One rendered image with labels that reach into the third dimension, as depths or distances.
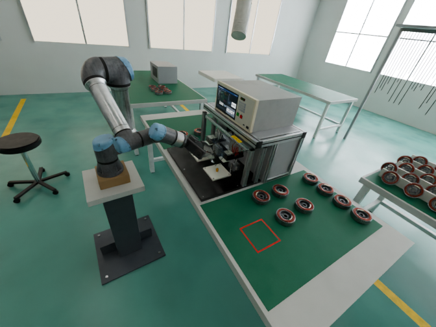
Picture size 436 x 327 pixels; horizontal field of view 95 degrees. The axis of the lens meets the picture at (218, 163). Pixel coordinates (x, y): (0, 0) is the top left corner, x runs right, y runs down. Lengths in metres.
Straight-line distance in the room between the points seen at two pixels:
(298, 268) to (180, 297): 0.95
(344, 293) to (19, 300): 1.96
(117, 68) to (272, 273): 1.21
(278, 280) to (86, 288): 1.38
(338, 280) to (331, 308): 0.14
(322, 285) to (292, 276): 0.13
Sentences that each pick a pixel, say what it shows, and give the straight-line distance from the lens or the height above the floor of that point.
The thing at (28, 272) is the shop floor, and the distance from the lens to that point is 2.18.
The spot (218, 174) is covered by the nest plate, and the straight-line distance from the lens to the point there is 1.41.
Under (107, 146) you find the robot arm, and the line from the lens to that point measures 1.29.
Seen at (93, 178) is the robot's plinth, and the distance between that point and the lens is 1.52.
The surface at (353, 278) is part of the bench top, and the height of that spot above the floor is 0.75.
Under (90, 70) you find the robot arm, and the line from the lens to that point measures 1.13.
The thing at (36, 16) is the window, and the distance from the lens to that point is 5.70.
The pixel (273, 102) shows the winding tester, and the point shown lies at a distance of 1.30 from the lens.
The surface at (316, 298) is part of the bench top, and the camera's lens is 1.09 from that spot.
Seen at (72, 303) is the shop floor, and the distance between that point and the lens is 1.92.
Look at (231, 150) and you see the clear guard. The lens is 1.15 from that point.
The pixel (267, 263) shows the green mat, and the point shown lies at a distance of 1.08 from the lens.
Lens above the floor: 1.64
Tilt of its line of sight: 35 degrees down
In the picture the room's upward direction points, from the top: 8 degrees clockwise
